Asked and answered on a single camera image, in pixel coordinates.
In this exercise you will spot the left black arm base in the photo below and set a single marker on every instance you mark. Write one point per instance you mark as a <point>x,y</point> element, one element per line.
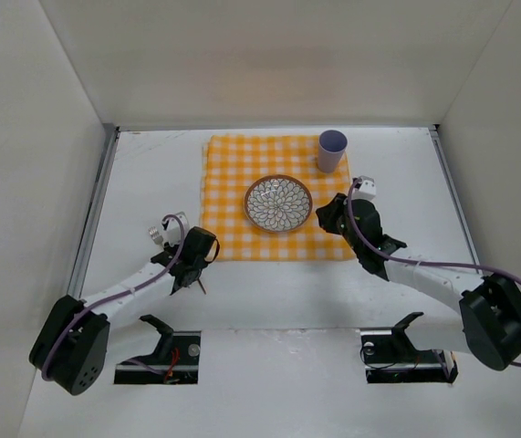
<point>174,360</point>

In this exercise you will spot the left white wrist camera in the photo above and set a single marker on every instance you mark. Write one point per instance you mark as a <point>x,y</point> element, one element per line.
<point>175,226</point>

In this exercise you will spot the copper spoon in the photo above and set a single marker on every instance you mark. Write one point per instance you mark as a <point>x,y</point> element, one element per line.
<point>202,286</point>

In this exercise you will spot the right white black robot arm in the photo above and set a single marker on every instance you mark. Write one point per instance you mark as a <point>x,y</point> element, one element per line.
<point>489,306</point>

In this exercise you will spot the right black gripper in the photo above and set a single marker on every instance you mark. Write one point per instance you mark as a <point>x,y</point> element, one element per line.
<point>333,217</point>

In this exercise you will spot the floral patterned bowl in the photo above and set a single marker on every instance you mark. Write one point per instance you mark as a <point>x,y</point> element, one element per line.
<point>278,203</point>

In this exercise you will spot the yellow white checkered cloth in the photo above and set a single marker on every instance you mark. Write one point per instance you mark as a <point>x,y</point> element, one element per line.
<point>232,163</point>

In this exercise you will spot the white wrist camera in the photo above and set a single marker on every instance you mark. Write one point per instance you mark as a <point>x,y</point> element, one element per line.
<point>175,226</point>
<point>365,188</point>

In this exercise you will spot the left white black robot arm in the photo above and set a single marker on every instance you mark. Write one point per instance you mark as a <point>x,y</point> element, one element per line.
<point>71,347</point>

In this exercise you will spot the lilac paper cup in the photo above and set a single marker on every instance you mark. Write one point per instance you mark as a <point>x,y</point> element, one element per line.
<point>331,148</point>

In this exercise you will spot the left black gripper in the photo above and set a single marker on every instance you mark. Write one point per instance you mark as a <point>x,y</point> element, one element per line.
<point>187,277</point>

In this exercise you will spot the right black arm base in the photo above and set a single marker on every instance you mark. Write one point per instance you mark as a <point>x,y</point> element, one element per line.
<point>389,357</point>

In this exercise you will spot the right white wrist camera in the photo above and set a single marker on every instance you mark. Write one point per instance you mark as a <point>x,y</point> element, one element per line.
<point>365,188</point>

